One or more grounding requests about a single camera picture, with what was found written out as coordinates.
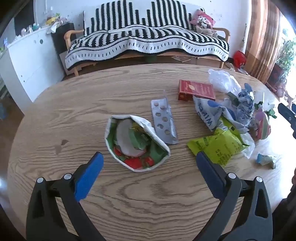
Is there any wooden sofa frame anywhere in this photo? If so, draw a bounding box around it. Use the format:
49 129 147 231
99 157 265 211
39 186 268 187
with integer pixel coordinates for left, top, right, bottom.
63 27 232 77

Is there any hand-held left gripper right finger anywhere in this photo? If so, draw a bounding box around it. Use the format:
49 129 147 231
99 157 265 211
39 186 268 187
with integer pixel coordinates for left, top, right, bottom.
194 152 273 241

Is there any red cardboard box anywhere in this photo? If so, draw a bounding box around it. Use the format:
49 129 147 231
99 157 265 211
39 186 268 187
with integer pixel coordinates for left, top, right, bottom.
178 79 216 102

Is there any small crumpled blue-white wrapper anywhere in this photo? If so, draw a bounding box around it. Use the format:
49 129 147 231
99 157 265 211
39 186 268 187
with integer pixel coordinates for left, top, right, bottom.
256 153 277 169

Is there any striped black white sofa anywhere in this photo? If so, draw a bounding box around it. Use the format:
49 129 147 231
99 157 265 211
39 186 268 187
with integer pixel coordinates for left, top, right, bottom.
65 0 230 70

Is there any brown patterned curtain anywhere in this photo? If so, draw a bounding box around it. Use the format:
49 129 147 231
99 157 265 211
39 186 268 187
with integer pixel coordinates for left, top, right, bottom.
245 0 282 84

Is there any yellow toy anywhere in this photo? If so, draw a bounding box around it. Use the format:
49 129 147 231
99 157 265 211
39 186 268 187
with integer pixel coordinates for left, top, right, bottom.
45 13 62 26

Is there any green snack packet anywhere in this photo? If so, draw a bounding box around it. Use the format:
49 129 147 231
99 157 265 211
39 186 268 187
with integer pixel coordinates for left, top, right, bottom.
187 128 250 166

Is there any crumpled blue foil wrapper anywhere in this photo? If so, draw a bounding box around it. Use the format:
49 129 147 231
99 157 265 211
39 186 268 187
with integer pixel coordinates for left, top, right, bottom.
237 83 255 127

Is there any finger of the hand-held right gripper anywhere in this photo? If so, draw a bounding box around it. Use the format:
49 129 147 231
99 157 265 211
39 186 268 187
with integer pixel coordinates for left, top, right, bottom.
277 103 296 139

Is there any silver pill blister pack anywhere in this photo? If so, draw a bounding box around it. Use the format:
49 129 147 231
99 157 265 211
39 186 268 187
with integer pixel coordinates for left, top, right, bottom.
150 90 179 144

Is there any clear plastic bag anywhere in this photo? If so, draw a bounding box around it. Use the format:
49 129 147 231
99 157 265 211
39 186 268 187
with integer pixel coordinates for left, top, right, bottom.
208 69 241 93

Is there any white cabinet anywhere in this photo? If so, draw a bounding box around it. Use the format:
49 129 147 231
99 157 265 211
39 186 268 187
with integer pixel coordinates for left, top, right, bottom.
0 25 65 110

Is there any colourful striped round wrapper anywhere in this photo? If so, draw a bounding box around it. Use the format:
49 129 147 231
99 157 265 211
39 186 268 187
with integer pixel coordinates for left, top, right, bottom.
254 109 272 140

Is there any pink plush toy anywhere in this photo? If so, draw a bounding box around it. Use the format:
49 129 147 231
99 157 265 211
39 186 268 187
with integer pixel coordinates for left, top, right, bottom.
190 9 219 38

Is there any red bag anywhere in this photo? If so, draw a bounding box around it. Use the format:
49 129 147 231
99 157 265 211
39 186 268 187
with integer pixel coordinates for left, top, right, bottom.
233 50 247 68

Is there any green potted plant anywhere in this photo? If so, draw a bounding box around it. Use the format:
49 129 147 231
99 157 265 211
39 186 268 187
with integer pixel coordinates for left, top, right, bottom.
266 40 296 87

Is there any white green snack bag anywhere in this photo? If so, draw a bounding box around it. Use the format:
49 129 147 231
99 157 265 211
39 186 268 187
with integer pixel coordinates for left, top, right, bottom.
105 115 171 173

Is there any white blue wipes packet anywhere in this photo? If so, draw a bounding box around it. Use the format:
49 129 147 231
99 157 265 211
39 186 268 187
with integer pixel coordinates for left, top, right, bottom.
193 95 247 133

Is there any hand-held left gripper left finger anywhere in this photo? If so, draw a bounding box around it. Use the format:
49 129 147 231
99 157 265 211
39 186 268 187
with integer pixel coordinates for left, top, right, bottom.
26 152 105 241

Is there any black speaker box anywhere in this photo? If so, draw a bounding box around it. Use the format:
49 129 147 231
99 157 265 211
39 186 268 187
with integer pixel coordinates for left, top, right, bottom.
51 22 76 56

